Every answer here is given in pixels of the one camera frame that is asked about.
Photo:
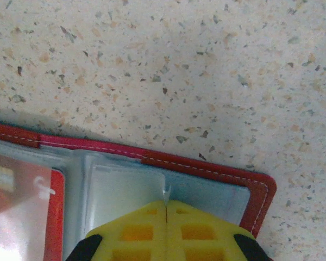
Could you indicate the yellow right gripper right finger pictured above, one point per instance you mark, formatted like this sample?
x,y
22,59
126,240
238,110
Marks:
x,y
201,233

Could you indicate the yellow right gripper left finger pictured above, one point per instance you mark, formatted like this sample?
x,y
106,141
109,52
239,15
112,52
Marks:
x,y
135,231

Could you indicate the red leather card holder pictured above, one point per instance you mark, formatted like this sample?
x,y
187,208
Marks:
x,y
206,166

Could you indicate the red credit card with chip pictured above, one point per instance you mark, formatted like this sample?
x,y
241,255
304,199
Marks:
x,y
24,174

